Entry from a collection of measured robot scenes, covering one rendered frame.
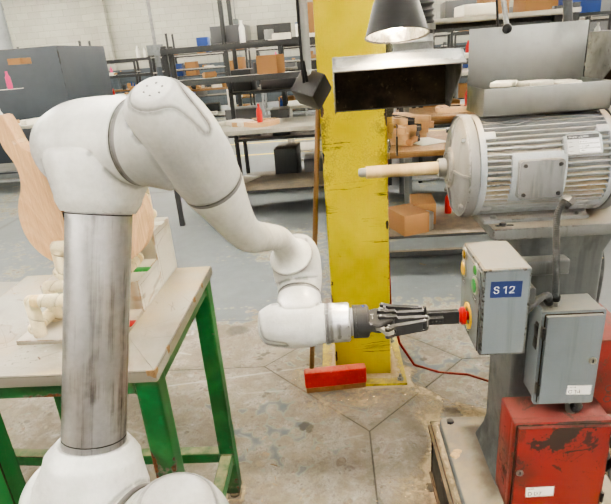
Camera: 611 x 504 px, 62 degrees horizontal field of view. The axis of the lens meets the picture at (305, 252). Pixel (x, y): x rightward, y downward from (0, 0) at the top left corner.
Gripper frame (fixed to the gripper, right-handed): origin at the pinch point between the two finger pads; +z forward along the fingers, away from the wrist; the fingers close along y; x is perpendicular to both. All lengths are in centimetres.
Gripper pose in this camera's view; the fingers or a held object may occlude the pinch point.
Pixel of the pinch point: (442, 316)
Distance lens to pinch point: 119.5
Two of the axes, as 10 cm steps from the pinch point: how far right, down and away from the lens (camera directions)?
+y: -0.3, 3.6, -9.3
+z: 10.0, -0.6, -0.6
